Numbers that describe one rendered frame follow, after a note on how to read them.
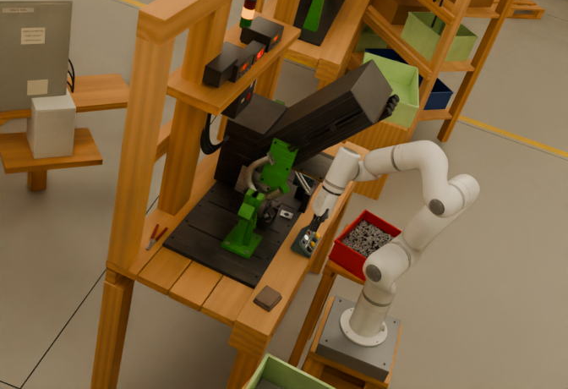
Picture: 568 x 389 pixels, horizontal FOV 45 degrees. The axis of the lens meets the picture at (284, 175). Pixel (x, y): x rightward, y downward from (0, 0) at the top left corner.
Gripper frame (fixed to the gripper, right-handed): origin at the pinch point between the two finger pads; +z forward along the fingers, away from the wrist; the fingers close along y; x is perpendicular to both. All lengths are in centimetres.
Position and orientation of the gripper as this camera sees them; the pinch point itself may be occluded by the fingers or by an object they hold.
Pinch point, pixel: (314, 225)
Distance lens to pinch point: 254.5
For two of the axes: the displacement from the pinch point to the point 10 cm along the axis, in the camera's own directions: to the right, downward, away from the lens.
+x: 9.0, 3.2, 3.0
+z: -4.1, 8.7, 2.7
